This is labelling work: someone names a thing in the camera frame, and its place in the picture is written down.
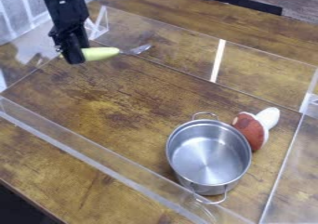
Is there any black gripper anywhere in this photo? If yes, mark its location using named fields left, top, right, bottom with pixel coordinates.
left=44, top=0, right=89, bottom=64

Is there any green handled metal spoon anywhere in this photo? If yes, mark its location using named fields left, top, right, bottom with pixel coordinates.
left=57, top=43, right=153, bottom=62

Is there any black bar on table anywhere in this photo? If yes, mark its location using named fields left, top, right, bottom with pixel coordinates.
left=213, top=0, right=283, bottom=16

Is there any stainless steel pot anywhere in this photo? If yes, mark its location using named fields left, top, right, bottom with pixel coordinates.
left=165, top=112, right=252, bottom=204

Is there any plush brown mushroom toy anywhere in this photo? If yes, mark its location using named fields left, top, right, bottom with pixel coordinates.
left=231, top=107, right=280, bottom=151

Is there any clear acrylic enclosure wall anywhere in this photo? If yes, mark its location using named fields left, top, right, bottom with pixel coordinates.
left=0, top=0, right=318, bottom=224

